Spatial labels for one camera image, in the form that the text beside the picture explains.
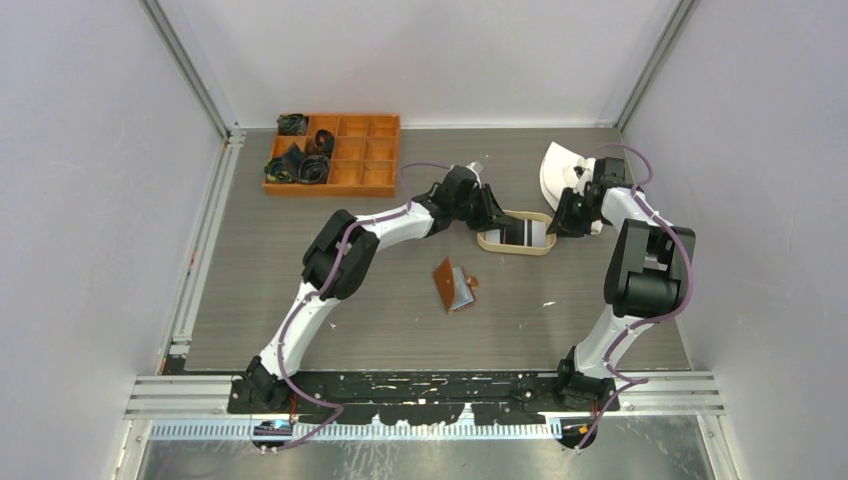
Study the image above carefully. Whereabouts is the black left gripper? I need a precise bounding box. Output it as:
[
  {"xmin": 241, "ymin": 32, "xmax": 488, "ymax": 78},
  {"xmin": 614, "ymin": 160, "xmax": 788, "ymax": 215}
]
[{"xmin": 453, "ymin": 185, "xmax": 514, "ymax": 234}]

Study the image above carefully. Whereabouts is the orange leather card holder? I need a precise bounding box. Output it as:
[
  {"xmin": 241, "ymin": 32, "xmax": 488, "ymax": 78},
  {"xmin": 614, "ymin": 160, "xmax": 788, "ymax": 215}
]
[{"xmin": 433, "ymin": 257, "xmax": 478, "ymax": 314}]

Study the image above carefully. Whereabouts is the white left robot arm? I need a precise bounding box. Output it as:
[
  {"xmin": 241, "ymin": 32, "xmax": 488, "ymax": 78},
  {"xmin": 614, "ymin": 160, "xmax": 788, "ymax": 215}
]
[{"xmin": 244, "ymin": 163, "xmax": 521, "ymax": 413}]

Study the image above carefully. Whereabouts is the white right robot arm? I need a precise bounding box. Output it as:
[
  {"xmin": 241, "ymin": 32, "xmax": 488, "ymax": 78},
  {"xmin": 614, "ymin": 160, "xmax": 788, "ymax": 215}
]
[{"xmin": 548, "ymin": 157, "xmax": 696, "ymax": 411}]

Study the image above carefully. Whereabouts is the beige oval tray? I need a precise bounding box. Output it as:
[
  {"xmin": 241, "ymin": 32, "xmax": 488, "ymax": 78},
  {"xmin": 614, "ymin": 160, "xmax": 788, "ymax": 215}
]
[{"xmin": 476, "ymin": 210, "xmax": 557, "ymax": 256}]

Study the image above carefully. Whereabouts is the white bucket hat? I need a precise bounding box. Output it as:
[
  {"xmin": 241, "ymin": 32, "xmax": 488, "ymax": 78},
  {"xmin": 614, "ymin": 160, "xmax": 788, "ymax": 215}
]
[{"xmin": 539, "ymin": 142, "xmax": 595, "ymax": 210}]

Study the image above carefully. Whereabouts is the orange wooden compartment organizer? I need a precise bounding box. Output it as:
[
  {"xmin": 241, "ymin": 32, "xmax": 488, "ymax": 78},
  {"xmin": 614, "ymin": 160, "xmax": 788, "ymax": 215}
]
[{"xmin": 262, "ymin": 113, "xmax": 401, "ymax": 198}]

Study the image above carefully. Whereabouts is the black rolled belt lower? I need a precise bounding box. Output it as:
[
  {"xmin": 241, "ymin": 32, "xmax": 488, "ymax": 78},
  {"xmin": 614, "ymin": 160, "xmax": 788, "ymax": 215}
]
[{"xmin": 297, "ymin": 155, "xmax": 331, "ymax": 185}]

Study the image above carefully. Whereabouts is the black rolled belt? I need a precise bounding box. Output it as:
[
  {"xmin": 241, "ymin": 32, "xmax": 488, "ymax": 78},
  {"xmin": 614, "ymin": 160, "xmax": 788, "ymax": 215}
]
[
  {"xmin": 297, "ymin": 155, "xmax": 331, "ymax": 185},
  {"xmin": 312, "ymin": 129, "xmax": 335, "ymax": 158}
]

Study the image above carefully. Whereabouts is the black rolled belt centre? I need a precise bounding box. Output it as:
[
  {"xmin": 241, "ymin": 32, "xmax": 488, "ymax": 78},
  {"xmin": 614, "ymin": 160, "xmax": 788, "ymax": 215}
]
[{"xmin": 312, "ymin": 129, "xmax": 335, "ymax": 158}]

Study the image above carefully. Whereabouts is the dark rolled belt top-left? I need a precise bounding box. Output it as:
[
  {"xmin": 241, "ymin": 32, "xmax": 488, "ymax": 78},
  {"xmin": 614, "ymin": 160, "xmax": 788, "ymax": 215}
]
[{"xmin": 276, "ymin": 113, "xmax": 309, "ymax": 136}]

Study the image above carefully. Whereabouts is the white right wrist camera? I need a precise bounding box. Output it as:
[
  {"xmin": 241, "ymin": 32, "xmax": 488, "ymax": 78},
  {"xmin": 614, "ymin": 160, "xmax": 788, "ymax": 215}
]
[{"xmin": 574, "ymin": 157, "xmax": 596, "ymax": 196}]

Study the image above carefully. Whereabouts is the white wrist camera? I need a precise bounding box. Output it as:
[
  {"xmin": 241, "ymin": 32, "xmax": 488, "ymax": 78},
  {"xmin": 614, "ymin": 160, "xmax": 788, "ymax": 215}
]
[
  {"xmin": 574, "ymin": 157, "xmax": 596, "ymax": 196},
  {"xmin": 466, "ymin": 162, "xmax": 483, "ymax": 179}
]

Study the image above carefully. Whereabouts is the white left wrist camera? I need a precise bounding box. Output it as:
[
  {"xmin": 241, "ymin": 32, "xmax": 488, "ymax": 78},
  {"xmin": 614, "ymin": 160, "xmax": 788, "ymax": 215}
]
[{"xmin": 466, "ymin": 162, "xmax": 483, "ymax": 179}]

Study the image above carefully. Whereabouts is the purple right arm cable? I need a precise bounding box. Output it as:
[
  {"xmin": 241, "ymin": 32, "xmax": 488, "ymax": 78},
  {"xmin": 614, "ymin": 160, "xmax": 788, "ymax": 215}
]
[{"xmin": 582, "ymin": 142, "xmax": 695, "ymax": 452}]

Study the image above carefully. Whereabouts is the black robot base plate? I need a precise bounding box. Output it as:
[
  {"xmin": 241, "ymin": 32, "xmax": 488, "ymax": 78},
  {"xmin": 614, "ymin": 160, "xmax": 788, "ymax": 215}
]
[{"xmin": 227, "ymin": 367, "xmax": 615, "ymax": 426}]

